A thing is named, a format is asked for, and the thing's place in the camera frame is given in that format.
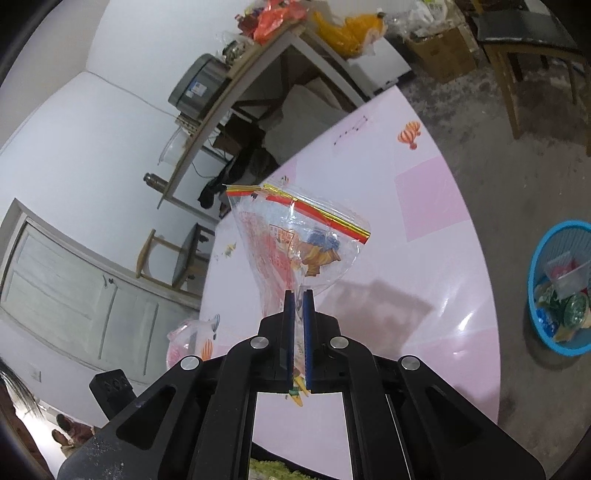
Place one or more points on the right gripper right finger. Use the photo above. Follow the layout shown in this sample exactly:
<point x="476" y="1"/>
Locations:
<point x="404" y="421"/>

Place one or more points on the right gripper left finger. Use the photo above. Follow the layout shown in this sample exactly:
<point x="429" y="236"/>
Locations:
<point x="196" y="420"/>

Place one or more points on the clear zip bag red stripe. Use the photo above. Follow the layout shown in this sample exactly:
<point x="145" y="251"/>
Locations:
<point x="295" y="243"/>

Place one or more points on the green and white sleeve forearm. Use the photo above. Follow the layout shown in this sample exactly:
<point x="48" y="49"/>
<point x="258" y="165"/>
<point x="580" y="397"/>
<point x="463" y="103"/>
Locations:
<point x="273" y="470"/>

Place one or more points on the blue trash basket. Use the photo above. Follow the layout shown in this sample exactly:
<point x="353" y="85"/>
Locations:
<point x="558" y="288"/>

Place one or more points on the cardboard box with trash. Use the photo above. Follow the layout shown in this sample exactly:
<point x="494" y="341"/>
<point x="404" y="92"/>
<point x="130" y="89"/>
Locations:
<point x="438" y="36"/>

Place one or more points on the pink plastic bag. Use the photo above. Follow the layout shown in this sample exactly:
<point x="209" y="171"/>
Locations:
<point x="192" y="337"/>

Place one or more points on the white door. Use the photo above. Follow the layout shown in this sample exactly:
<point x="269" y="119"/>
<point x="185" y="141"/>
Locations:
<point x="81" y="309"/>

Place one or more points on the metal thermos bottle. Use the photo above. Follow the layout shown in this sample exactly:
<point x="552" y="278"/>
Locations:
<point x="155" y="182"/>

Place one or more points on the clear glass bowl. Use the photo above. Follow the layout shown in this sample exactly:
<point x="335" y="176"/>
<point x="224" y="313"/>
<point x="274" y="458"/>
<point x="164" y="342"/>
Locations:
<point x="175" y="147"/>

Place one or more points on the grey rice cooker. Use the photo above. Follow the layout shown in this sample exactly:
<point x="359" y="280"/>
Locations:
<point x="200" y="87"/>

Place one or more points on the white cabinet box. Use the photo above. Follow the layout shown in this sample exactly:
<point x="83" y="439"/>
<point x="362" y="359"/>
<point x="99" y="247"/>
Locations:
<point x="380" y="69"/>

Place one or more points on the yellow plastic bag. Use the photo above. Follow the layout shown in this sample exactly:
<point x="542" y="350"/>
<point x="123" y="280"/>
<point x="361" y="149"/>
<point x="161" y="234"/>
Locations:
<point x="354" y="37"/>

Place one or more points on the red plastic bag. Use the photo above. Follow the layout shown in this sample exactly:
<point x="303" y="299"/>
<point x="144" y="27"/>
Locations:
<point x="260" y="21"/>

